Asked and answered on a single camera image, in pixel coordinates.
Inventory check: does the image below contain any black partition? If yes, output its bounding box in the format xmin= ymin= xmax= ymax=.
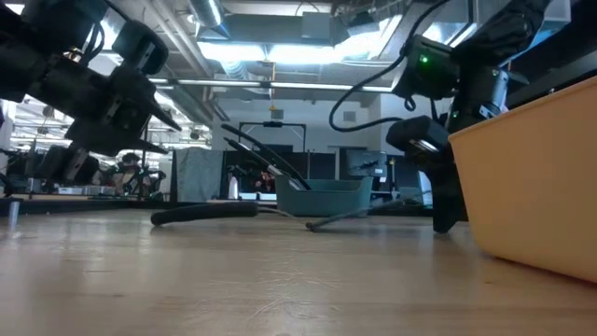
xmin=222 ymin=144 xmax=338 ymax=188

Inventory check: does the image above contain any orange plastic bin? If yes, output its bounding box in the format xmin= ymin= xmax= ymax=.
xmin=448 ymin=77 xmax=597 ymax=285

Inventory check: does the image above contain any grey ceiling box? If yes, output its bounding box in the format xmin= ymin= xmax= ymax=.
xmin=300 ymin=11 xmax=334 ymax=41

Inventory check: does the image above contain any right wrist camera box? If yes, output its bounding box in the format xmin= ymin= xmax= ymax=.
xmin=385 ymin=115 xmax=451 ymax=167

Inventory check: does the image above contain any tall black rig frame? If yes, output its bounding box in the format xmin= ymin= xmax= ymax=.
xmin=138 ymin=116 xmax=151 ymax=175

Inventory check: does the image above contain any blue-grey plastic bin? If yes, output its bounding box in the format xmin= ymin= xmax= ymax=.
xmin=274 ymin=175 xmax=374 ymax=217

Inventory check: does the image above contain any black panel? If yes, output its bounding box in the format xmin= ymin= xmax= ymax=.
xmin=385 ymin=153 xmax=424 ymax=203

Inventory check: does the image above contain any yellow ceiling pendant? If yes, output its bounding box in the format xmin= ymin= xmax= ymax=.
xmin=268 ymin=63 xmax=280 ymax=113

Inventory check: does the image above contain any corrugated silver air duct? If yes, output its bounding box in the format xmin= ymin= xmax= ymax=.
xmin=153 ymin=0 xmax=253 ymax=125

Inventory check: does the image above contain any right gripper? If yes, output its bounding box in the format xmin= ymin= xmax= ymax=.
xmin=422 ymin=67 xmax=512 ymax=234

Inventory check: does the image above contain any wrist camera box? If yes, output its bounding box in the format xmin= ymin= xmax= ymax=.
xmin=111 ymin=19 xmax=170 ymax=77
xmin=385 ymin=115 xmax=451 ymax=167

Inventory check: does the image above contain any grey fabric partition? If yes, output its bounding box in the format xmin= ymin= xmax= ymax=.
xmin=171 ymin=147 xmax=225 ymax=203

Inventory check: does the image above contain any small black red-dot spatula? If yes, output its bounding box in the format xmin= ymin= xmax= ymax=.
xmin=150 ymin=201 xmax=299 ymax=228

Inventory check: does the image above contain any wide black red-dot turner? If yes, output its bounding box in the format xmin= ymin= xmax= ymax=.
xmin=220 ymin=122 xmax=312 ymax=191

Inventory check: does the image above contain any person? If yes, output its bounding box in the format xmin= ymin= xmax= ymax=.
xmin=114 ymin=151 xmax=148 ymax=195
xmin=254 ymin=170 xmax=277 ymax=193

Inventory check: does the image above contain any long ceiling light bar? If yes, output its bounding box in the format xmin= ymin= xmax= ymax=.
xmin=148 ymin=77 xmax=397 ymax=94

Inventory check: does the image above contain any dark computer monitor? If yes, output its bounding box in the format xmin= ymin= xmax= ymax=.
xmin=343 ymin=148 xmax=389 ymax=179

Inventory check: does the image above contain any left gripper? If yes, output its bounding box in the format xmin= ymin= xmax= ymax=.
xmin=30 ymin=58 xmax=183 ymax=158

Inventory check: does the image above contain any low black rig frame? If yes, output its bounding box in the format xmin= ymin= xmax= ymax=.
xmin=238 ymin=120 xmax=308 ymax=153

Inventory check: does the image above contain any white spatula black handle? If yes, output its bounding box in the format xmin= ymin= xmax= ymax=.
xmin=305 ymin=199 xmax=433 ymax=232

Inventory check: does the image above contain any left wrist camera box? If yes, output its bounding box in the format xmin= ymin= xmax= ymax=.
xmin=111 ymin=19 xmax=170 ymax=77

